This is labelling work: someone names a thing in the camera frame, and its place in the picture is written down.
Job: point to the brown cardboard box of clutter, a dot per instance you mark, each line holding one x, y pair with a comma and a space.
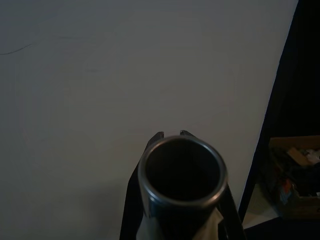
305, 207

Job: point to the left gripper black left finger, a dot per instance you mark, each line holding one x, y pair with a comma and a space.
131, 200

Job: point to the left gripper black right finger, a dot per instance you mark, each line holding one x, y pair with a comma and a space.
233, 220

